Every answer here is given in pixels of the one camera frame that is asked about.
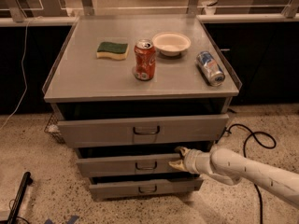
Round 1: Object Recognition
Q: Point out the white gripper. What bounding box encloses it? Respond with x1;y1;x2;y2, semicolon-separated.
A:
168;147;214;175

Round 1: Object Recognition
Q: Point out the grey drawer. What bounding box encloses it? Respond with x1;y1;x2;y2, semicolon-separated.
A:
58;114;229;147
89;177;203;200
77;153;179;177

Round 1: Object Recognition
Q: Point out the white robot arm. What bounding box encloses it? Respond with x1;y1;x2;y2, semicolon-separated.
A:
169;147;299;208

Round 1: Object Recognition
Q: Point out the grey top drawer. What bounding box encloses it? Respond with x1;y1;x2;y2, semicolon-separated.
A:
58;114;229;147

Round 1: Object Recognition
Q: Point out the grey bottom drawer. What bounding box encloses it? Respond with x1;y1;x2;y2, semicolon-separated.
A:
89;177;203;200

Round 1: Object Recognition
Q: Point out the grey drawer cabinet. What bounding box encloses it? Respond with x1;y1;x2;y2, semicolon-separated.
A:
41;14;243;203

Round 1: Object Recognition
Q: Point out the blue silver soda can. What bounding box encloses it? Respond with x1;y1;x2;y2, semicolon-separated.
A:
196;51;225;87

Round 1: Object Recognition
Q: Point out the red soda can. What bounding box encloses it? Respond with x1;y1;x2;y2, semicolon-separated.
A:
135;39;156;81

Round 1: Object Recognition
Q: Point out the white bowl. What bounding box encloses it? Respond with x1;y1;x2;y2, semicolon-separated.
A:
152;32;191;57

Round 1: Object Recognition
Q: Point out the blue tape on floor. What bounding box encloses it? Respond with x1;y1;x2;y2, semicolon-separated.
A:
44;215;79;224

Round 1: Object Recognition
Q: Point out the green yellow sponge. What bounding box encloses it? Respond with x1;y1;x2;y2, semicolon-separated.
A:
96;41;129;60

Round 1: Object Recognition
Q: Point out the black bar on floor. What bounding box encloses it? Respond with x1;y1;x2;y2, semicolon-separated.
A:
7;172;33;224

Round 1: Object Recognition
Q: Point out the wire basket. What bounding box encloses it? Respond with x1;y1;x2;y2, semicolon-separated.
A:
44;114;64;144

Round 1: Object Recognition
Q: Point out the white cable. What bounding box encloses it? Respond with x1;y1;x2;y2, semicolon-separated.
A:
0;16;38;133

